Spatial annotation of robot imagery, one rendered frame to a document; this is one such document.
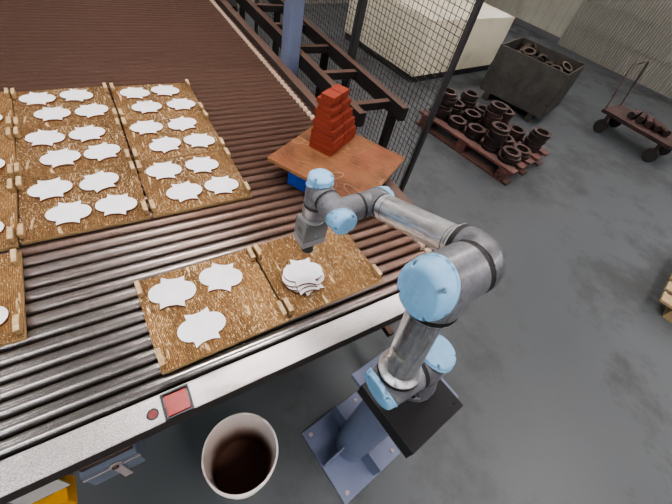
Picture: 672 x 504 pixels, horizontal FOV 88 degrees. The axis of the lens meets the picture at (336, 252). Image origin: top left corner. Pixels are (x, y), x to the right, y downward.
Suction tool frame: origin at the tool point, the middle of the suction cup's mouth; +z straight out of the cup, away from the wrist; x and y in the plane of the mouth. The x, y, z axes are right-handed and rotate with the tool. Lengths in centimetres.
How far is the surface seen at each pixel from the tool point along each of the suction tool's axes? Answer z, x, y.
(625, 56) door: 81, -264, -907
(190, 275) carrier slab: 16.7, -16.4, 36.2
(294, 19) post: -13, -166, -78
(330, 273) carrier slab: 16.6, 3.2, -10.9
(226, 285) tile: 15.8, -6.8, 26.6
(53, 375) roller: 18, 1, 79
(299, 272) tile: 13.2, 0.0, 1.4
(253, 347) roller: 18.4, 17.7, 26.9
